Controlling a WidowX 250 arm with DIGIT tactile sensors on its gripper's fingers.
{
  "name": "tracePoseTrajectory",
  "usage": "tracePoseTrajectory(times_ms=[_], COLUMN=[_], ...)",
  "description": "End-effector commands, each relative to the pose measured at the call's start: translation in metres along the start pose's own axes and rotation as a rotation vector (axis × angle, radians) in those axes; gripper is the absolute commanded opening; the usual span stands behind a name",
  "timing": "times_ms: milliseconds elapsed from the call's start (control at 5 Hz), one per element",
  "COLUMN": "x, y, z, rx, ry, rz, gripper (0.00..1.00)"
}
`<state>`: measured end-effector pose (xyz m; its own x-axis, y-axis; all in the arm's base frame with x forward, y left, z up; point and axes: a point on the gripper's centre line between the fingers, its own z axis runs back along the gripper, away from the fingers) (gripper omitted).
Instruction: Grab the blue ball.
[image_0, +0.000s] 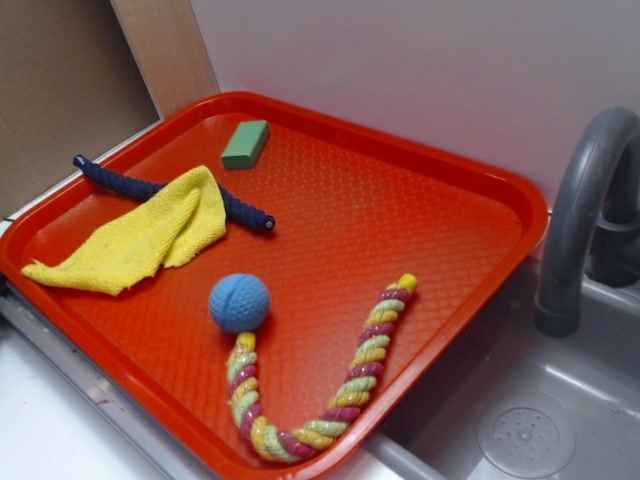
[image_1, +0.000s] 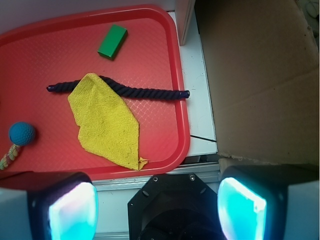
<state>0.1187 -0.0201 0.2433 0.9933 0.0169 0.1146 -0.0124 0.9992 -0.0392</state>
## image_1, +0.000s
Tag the brown cardboard box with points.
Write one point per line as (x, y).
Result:
(262, 65)

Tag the multicolour braided rope toy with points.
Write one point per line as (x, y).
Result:
(10, 156)

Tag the red plastic tray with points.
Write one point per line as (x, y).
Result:
(64, 49)

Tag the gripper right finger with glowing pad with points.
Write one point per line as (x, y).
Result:
(270, 202)

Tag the yellow woven cloth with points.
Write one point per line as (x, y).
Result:
(107, 126)

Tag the blue dimpled ball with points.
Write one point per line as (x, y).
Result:
(21, 133)

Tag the green rectangular block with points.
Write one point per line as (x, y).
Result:
(112, 42)

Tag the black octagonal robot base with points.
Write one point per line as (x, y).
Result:
(174, 207)

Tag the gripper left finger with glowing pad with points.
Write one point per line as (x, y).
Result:
(47, 206)

